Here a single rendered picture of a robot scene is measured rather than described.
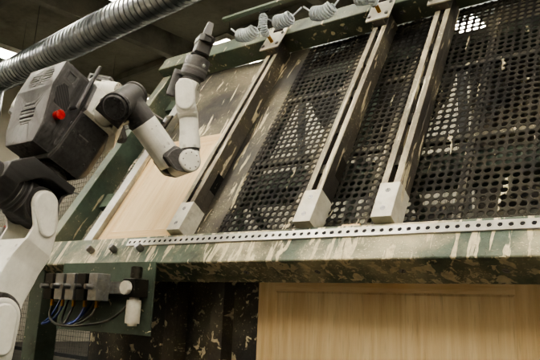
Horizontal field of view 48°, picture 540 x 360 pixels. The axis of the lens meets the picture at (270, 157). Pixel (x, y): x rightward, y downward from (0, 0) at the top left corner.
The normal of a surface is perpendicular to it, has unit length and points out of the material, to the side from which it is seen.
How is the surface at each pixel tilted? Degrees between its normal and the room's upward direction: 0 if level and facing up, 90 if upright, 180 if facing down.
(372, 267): 148
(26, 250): 111
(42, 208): 90
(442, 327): 90
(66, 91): 90
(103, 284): 90
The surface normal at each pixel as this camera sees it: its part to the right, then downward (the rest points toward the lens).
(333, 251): -0.48, -0.70
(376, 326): -0.59, -0.22
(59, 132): 0.81, -0.11
